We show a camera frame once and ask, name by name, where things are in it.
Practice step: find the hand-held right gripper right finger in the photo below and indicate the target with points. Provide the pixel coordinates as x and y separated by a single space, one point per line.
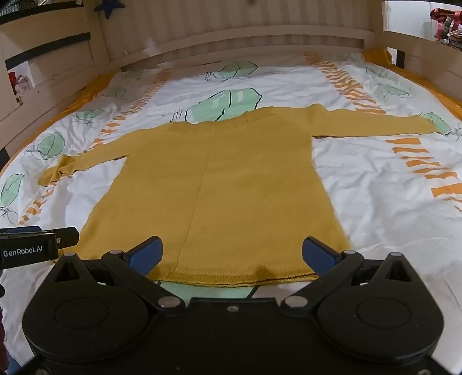
317 254

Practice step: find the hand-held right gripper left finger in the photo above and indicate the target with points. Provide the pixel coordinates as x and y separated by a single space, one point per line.
146 254

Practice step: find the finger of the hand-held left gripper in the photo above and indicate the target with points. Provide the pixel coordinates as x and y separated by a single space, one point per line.
68 238

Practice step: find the mustard yellow knit sweater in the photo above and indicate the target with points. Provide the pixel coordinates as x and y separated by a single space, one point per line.
234 180

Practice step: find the red patterned hanging clothes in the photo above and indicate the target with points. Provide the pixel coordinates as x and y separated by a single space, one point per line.
443 25

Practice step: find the white leaf print bed sheet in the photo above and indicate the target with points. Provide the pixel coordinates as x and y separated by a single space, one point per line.
379 202

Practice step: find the red and white object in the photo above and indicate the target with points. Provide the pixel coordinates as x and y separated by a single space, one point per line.
20 84

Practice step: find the blue star decoration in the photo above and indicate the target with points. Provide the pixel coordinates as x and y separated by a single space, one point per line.
110 7

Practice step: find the black rail strip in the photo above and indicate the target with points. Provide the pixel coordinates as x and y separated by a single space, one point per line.
36 14
47 46

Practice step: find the wooden bed frame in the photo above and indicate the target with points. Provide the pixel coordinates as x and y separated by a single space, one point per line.
252 25

